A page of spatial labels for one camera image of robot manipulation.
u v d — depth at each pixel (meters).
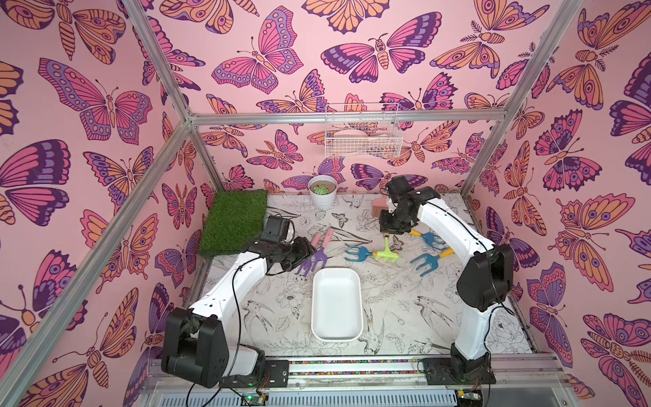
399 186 0.72
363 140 0.92
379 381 0.73
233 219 1.06
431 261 0.97
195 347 0.41
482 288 0.49
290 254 0.71
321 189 1.06
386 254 0.82
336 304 0.88
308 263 0.96
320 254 0.99
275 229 0.65
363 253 1.00
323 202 1.11
